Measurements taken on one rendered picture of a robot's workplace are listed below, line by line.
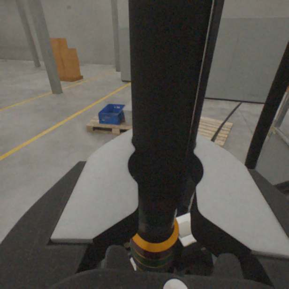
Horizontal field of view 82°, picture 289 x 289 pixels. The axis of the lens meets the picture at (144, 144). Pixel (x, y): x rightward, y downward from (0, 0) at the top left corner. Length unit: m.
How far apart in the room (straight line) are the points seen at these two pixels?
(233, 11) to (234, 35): 6.79
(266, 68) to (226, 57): 1.07
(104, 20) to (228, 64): 9.88
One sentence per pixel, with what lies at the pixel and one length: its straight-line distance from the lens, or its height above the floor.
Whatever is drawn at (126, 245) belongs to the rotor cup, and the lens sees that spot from 0.37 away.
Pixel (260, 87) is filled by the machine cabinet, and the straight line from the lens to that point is 5.92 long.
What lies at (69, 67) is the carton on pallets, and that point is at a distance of 8.34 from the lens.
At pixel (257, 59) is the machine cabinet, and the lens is 5.75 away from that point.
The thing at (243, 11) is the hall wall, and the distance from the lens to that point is 12.41.
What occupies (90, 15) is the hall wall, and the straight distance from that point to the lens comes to 14.30.
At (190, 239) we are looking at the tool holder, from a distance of 0.19.
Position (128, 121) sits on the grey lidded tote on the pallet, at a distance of 3.21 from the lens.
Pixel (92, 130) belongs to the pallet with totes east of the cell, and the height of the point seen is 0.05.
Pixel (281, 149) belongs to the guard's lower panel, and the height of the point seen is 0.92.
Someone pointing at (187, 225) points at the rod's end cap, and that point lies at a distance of 0.20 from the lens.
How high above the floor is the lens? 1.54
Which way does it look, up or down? 32 degrees down
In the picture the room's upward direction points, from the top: 1 degrees clockwise
